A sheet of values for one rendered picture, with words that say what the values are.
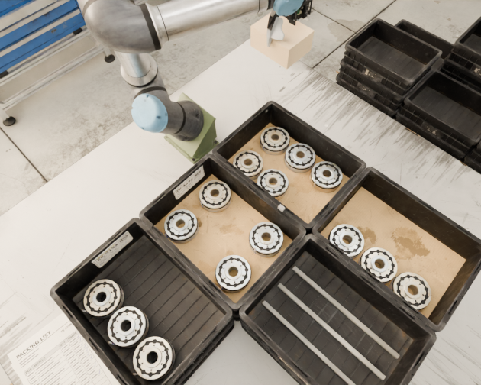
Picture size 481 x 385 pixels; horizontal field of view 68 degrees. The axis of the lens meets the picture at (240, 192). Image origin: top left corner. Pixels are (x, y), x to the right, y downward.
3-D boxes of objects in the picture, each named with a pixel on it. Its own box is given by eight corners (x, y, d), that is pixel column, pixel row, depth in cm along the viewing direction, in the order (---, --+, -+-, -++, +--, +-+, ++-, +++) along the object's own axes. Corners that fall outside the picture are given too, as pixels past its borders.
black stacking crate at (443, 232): (304, 245, 110) (309, 231, 100) (358, 184, 120) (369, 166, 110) (418, 339, 97) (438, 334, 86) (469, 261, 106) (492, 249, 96)
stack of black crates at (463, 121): (381, 139, 209) (403, 98, 179) (409, 111, 219) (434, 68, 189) (443, 179, 196) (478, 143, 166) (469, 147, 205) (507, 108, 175)
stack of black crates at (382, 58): (327, 104, 223) (343, 43, 183) (355, 79, 233) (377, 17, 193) (380, 139, 209) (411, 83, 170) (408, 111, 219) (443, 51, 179)
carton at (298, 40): (250, 46, 119) (250, 26, 112) (274, 28, 122) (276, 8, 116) (286, 69, 113) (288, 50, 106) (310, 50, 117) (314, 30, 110)
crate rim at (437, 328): (308, 234, 101) (309, 231, 99) (366, 168, 111) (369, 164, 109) (435, 336, 88) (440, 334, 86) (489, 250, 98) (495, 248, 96)
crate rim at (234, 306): (137, 218, 105) (135, 215, 103) (210, 155, 115) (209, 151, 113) (236, 314, 91) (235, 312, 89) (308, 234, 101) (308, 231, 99)
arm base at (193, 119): (165, 128, 139) (147, 126, 130) (182, 93, 134) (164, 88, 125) (192, 148, 133) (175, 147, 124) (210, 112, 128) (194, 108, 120)
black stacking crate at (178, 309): (68, 300, 103) (48, 292, 93) (146, 231, 113) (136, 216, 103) (156, 409, 90) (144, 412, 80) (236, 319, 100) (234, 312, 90)
